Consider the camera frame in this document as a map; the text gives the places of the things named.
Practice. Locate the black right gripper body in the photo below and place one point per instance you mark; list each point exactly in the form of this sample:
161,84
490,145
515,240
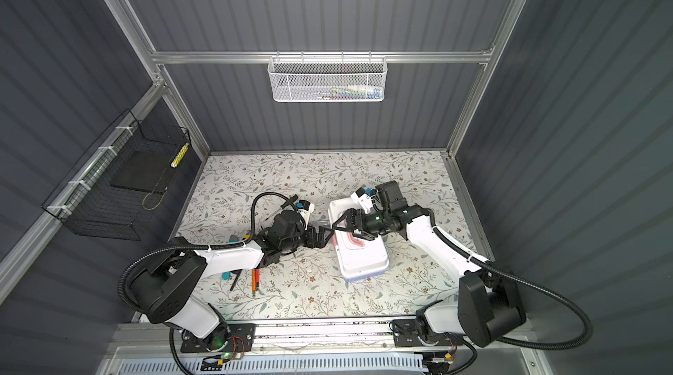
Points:
371,222

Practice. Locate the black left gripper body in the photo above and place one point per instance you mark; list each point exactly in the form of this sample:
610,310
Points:
306,238

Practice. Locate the white and blue tool box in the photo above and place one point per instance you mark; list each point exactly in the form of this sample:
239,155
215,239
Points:
358,259

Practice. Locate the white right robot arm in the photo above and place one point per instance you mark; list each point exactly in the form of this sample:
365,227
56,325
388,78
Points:
489,303

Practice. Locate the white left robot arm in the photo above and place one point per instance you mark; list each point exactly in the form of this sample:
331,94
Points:
161,284

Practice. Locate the floral table mat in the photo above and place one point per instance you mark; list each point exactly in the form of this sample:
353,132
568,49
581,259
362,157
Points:
235,191

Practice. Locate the yellow marker pen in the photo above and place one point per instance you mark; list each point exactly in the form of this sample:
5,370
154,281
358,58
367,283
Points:
179,156

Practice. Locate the black foam pad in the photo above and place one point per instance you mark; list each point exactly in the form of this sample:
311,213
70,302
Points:
146,172

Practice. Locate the red handled pliers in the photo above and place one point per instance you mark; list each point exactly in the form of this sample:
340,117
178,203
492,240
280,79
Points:
255,282

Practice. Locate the black yellow wire stripper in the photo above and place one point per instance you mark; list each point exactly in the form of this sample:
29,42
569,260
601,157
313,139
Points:
235,276

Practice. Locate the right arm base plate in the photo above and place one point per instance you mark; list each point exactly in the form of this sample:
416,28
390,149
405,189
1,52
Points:
411,333

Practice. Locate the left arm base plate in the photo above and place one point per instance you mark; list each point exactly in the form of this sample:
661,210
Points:
234,338

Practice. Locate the white vented cable duct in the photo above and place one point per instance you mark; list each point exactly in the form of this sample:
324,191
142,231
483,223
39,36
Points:
308,364

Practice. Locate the white wire mesh basket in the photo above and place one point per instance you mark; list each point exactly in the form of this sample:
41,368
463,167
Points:
322,80

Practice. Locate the black wire basket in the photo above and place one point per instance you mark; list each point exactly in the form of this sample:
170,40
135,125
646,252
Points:
118,191

